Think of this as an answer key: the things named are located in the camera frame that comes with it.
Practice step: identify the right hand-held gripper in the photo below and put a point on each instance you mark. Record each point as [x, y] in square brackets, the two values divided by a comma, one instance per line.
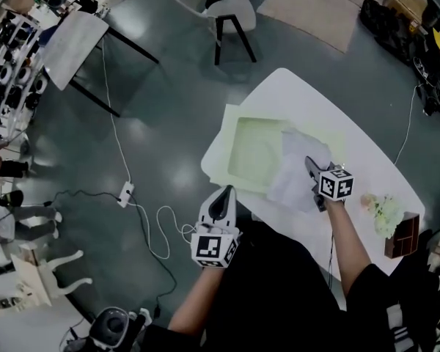
[335, 185]

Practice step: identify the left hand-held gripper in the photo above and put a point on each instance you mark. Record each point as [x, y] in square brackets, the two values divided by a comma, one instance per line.
[209, 248]

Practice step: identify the white cloth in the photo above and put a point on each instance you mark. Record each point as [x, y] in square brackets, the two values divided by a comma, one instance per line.
[293, 182]

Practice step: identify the pale green tray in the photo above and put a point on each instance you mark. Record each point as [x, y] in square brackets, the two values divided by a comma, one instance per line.
[253, 152]

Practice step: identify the person's right forearm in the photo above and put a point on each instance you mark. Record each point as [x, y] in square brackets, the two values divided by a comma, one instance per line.
[348, 244]

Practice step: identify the person's left forearm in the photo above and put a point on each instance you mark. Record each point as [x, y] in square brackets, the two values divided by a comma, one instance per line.
[194, 303]

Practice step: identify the pink vase with white flowers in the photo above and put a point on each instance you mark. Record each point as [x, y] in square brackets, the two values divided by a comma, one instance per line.
[385, 211]

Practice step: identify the white power strip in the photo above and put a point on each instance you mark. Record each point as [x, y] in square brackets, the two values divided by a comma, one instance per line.
[125, 194]

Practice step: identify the person's black clothing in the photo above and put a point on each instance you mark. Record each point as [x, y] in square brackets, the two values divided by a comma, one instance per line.
[271, 299]

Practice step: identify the brown wooden organizer box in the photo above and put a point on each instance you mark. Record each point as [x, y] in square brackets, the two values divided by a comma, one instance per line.
[403, 237]

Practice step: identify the white humanoid robot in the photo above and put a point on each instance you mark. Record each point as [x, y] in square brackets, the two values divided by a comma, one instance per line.
[111, 326]

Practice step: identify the black bag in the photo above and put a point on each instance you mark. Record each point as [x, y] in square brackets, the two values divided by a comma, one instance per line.
[385, 28]

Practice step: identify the beige rug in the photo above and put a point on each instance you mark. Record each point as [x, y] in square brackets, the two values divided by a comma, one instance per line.
[311, 9]

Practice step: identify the grey chair with black legs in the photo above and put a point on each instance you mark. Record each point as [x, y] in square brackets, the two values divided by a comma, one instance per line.
[234, 11]

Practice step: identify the white curved-leg stool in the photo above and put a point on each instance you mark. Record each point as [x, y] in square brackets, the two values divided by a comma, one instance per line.
[44, 273]

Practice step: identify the grey table with black legs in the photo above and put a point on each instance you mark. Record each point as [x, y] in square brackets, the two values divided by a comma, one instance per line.
[73, 42]

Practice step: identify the shelf of black headsets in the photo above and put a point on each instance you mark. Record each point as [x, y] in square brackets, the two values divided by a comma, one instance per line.
[11, 79]

